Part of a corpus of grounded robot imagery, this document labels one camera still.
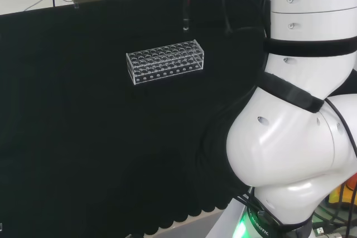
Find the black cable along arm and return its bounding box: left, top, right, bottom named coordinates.
left=325, top=97, right=357, bottom=157

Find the clear plastic test tube rack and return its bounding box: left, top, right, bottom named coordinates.
left=126, top=40, right=206, bottom=86

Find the clear glass test tube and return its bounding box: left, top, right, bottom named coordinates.
left=182, top=0, right=192, bottom=32

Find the black bench cloth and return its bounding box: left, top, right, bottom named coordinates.
left=0, top=0, right=273, bottom=236

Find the yellow stop button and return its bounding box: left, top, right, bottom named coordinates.
left=328, top=175, right=357, bottom=208

